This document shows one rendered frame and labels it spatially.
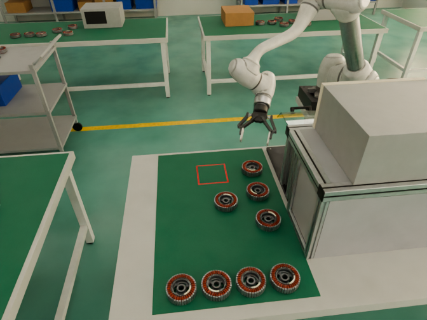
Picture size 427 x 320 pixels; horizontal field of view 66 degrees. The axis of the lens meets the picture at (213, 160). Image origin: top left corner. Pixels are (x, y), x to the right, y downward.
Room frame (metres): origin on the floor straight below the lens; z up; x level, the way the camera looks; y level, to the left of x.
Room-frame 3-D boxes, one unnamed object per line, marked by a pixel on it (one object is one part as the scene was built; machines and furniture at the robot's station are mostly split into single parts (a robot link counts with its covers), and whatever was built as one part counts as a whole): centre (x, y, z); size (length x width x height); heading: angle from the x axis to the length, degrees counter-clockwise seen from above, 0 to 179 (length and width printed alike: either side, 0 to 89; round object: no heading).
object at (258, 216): (0.99, -0.24, 0.77); 0.11 x 0.11 x 0.04
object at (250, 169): (1.36, -0.21, 0.77); 0.11 x 0.11 x 0.04
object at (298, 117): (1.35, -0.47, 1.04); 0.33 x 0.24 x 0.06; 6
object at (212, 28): (4.32, -0.95, 0.38); 2.20 x 0.90 x 0.75; 96
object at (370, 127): (1.05, -0.67, 1.22); 0.44 x 0.39 x 0.20; 96
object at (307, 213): (0.94, -0.37, 0.91); 0.28 x 0.03 x 0.32; 6
